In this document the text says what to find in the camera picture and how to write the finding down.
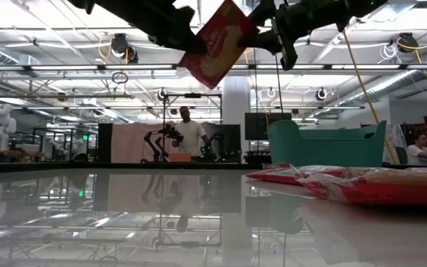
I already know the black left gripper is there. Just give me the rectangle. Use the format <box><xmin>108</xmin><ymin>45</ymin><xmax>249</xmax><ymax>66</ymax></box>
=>
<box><xmin>116</xmin><ymin>0</ymin><xmax>208</xmax><ymax>56</ymax></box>

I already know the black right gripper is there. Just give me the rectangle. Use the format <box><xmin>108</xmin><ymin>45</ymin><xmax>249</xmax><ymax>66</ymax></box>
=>
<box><xmin>237</xmin><ymin>0</ymin><xmax>348</xmax><ymax>71</ymax></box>

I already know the white square pillar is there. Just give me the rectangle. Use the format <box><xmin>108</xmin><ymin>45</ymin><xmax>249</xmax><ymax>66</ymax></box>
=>
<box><xmin>222</xmin><ymin>76</ymin><xmax>252</xmax><ymax>164</ymax></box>

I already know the black monitor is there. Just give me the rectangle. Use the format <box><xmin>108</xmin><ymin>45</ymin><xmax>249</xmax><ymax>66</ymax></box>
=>
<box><xmin>245</xmin><ymin>112</ymin><xmax>293</xmax><ymax>141</ymax></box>

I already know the black equipment cabinet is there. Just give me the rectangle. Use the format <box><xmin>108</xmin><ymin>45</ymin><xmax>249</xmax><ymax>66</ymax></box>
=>
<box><xmin>219</xmin><ymin>124</ymin><xmax>242</xmax><ymax>163</ymax></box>

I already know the pink curtain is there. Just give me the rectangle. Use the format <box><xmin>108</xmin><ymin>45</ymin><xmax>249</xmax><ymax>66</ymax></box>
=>
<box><xmin>110</xmin><ymin>122</ymin><xmax>187</xmax><ymax>163</ymax></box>

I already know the orange box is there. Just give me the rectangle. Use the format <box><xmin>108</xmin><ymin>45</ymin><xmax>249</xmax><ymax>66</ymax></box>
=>
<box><xmin>168</xmin><ymin>153</ymin><xmax>193</xmax><ymax>163</ymax></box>

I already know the long ceiling light bar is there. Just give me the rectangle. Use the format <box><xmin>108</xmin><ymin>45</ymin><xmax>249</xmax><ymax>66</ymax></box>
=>
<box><xmin>0</xmin><ymin>64</ymin><xmax>427</xmax><ymax>72</ymax></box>

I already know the black tall cabinet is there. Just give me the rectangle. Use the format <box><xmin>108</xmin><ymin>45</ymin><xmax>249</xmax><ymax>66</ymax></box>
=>
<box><xmin>97</xmin><ymin>122</ymin><xmax>113</xmax><ymax>163</ymax></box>

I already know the teal plastic basket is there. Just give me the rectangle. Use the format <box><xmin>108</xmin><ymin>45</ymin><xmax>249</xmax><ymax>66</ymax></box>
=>
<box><xmin>266</xmin><ymin>119</ymin><xmax>388</xmax><ymax>168</ymax></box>

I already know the black distant rig frame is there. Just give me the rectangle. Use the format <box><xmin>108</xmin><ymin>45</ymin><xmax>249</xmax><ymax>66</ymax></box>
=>
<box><xmin>162</xmin><ymin>92</ymin><xmax>224</xmax><ymax>164</ymax></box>

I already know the thin black hanging cable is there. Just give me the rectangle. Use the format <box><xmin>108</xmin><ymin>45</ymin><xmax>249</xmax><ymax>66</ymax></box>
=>
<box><xmin>274</xmin><ymin>51</ymin><xmax>285</xmax><ymax>114</ymax></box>
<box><xmin>252</xmin><ymin>47</ymin><xmax>259</xmax><ymax>164</ymax></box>

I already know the black ceiling cable reel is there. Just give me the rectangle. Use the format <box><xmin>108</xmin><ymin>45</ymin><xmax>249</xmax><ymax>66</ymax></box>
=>
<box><xmin>396</xmin><ymin>32</ymin><xmax>420</xmax><ymax>53</ymax></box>
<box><xmin>109</xmin><ymin>32</ymin><xmax>139</xmax><ymax>65</ymax></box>

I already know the black cable loop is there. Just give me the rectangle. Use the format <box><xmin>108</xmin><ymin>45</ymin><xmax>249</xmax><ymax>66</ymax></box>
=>
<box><xmin>110</xmin><ymin>70</ymin><xmax>130</xmax><ymax>85</ymax></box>

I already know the yellow hanging cable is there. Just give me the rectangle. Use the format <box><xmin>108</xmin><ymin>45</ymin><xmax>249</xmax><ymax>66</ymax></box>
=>
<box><xmin>341</xmin><ymin>31</ymin><xmax>399</xmax><ymax>165</ymax></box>

